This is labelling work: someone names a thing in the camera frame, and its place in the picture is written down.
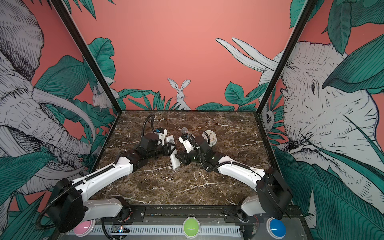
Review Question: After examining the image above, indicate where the white remote control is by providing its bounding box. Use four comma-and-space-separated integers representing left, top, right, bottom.
165, 135, 181, 170

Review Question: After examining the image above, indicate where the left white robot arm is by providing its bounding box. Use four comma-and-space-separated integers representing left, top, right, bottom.
35, 124, 177, 233

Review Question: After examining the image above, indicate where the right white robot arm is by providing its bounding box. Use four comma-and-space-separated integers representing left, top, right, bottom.
176, 134, 293, 220

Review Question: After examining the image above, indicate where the white alarm clock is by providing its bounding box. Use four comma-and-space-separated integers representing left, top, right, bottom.
202, 130, 218, 147

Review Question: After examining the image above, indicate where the glitter microphone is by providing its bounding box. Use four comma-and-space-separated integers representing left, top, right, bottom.
181, 127, 192, 136

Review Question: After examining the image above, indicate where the green push button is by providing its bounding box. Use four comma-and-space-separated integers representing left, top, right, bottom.
183, 217, 201, 239

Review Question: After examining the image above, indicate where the blue push button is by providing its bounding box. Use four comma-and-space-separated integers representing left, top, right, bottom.
266, 218, 287, 240

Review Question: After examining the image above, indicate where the pink push button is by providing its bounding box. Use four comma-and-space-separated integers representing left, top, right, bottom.
74, 220, 96, 238

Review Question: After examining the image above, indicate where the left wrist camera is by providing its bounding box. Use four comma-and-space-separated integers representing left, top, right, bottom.
155, 128, 168, 146

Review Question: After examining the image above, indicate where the black front rail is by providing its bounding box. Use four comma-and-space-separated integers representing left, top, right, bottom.
119, 204, 301, 224

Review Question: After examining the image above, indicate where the white vented cable duct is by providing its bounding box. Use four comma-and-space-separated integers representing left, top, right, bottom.
86, 224, 242, 238

